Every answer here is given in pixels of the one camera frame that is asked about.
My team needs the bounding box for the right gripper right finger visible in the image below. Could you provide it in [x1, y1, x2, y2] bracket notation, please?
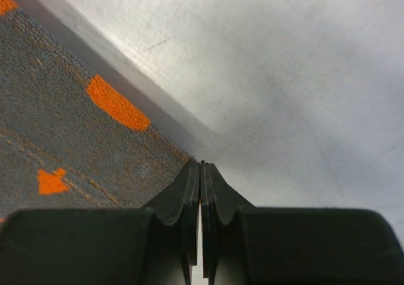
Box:
[199, 162, 403, 284]

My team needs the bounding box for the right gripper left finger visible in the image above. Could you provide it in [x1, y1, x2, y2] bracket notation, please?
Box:
[1, 161, 199, 284]

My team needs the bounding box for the grey orange-edged towel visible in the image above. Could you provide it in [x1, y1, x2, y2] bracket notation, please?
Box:
[1, 0, 189, 217]

